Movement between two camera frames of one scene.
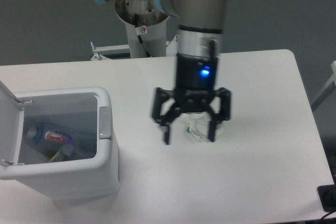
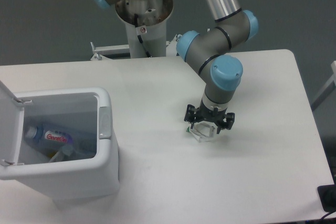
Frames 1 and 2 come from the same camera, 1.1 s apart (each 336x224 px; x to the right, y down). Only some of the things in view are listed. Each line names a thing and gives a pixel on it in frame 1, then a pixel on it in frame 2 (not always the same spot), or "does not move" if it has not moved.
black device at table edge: [327, 194] does not move
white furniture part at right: [330, 86] does not move
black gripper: [196, 83] -> [203, 113]
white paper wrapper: [198, 125] does not move
